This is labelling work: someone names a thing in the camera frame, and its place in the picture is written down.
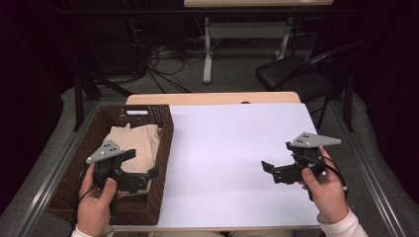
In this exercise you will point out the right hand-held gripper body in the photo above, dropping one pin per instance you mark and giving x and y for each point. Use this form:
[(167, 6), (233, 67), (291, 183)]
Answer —
[(313, 140)]

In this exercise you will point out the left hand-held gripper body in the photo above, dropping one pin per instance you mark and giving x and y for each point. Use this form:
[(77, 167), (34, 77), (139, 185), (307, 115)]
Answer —
[(104, 152)]

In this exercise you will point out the beige sweater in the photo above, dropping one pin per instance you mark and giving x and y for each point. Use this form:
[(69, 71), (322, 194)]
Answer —
[(141, 144)]

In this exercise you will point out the brown woven basket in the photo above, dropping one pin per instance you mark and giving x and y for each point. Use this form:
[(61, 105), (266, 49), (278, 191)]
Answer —
[(66, 184)]

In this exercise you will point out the person's left hand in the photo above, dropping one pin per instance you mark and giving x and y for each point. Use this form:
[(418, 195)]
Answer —
[(94, 207)]

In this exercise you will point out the person's right hand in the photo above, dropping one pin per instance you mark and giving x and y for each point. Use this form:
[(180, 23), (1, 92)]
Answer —
[(329, 194)]

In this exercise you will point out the white table mat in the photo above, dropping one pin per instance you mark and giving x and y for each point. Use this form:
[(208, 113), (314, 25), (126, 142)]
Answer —
[(224, 158)]

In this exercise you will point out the black metal stand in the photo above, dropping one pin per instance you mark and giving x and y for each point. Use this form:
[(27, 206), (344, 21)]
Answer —
[(78, 98)]

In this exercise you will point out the black folding chair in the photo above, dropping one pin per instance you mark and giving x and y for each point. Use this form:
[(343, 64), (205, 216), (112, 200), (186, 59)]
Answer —
[(286, 74)]

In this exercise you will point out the white-legged desk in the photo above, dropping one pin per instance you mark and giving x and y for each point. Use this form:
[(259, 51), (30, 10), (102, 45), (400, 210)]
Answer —
[(243, 30)]

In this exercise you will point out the metal floor rail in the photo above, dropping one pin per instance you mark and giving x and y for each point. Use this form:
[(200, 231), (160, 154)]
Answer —
[(56, 171), (365, 171)]

